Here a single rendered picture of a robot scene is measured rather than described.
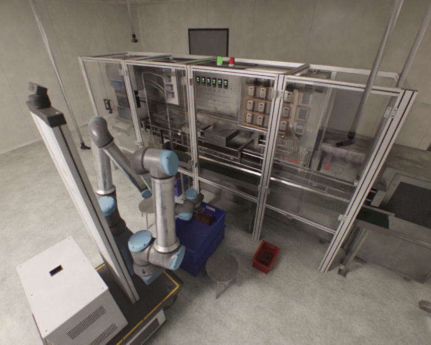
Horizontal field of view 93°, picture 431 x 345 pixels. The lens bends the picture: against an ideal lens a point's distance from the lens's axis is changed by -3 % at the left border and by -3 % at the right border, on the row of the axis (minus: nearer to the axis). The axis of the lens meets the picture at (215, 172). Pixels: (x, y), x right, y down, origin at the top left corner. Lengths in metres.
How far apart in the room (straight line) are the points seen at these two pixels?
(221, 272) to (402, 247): 1.66
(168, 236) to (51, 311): 0.71
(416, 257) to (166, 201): 2.28
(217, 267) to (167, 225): 1.01
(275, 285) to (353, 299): 0.72
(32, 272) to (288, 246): 2.28
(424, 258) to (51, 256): 2.95
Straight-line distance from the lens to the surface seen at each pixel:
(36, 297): 1.65
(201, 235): 2.35
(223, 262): 2.13
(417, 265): 2.75
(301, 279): 2.48
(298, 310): 2.32
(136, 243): 1.40
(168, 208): 1.14
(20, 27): 6.12
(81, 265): 1.64
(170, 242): 1.28
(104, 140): 1.49
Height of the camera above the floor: 2.04
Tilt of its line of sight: 34 degrees down
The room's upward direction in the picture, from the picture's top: straight up
